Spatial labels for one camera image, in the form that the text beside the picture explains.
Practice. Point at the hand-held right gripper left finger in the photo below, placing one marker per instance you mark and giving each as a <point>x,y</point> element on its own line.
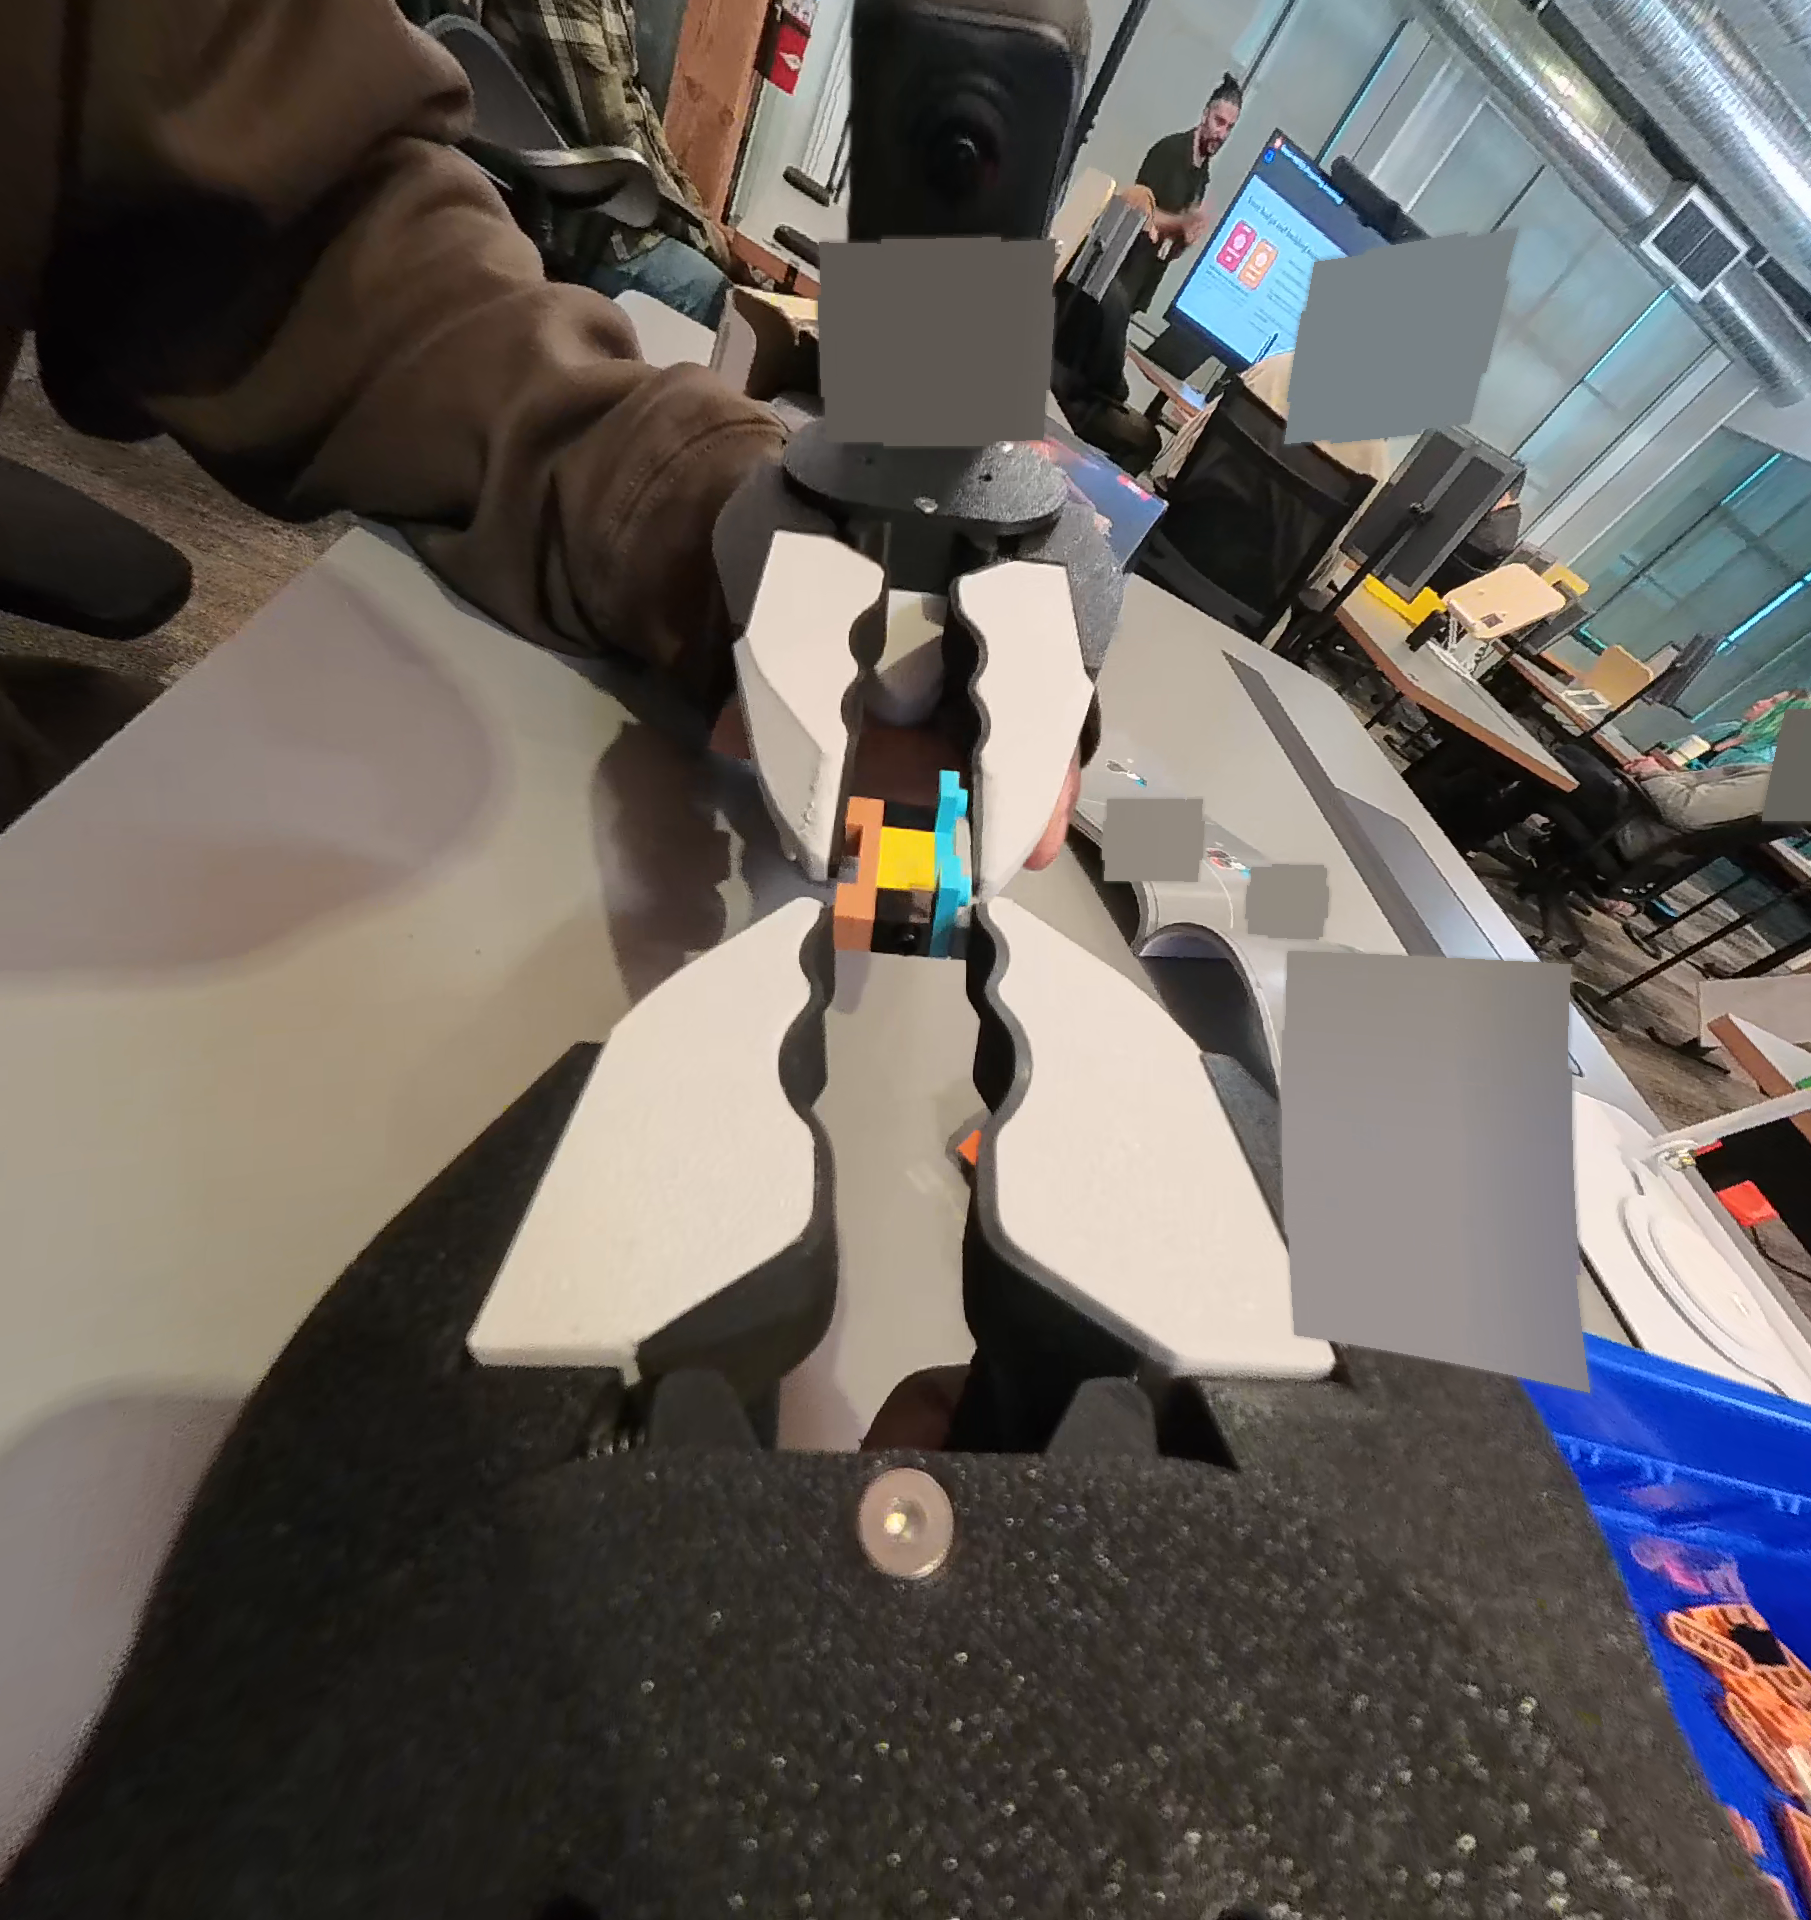
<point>649,1200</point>

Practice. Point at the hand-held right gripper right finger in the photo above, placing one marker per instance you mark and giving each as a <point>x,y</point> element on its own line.
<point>1160,1200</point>

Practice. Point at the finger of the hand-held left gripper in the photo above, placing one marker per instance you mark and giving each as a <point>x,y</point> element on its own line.
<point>792,675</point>
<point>1032,705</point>

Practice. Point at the yellow and black brick assembly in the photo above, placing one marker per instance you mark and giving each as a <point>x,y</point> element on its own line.
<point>905,858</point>

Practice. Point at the blue storage bin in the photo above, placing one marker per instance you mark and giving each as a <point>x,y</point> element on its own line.
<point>1715,1469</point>

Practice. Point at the pile of bricks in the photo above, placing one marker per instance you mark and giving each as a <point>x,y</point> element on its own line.
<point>1776,1695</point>

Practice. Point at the person's left forearm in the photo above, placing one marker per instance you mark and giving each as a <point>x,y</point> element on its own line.
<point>394,344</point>

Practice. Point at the white desk stand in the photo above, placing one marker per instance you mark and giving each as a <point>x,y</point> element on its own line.
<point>1700,1261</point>

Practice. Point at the person's left hand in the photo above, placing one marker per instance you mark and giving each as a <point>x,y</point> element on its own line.
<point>920,749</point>

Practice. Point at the person's right hand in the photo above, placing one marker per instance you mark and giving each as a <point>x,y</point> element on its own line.
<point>920,1408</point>

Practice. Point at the red fire extinguisher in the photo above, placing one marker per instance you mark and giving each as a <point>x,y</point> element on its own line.
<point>788,53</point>

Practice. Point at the printed brick set box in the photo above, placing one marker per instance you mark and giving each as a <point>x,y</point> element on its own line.
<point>1115,503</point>

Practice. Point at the brick instruction booklet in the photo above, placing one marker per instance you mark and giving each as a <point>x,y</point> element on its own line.
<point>1166,909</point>

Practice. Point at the black mesh chair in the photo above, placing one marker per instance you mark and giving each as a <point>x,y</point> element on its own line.
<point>1249,510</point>

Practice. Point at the wooden table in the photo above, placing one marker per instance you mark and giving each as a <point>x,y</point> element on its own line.
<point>1461,705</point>
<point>1768,1073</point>

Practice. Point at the grey monitor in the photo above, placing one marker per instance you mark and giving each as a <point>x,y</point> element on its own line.
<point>1444,503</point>

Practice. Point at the black office chair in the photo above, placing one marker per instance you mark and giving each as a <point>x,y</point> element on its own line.
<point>498,104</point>

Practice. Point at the tan wooden stand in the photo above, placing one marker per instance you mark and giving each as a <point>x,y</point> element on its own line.
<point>1504,599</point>

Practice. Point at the brown wooden post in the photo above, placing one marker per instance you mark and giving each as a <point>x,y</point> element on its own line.
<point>710,89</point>

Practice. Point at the wall display screen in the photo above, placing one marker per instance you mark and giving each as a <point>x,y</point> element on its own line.
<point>1249,269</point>

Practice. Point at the silver air duct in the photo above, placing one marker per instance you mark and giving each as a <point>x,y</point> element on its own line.
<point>1594,166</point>
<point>1745,104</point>

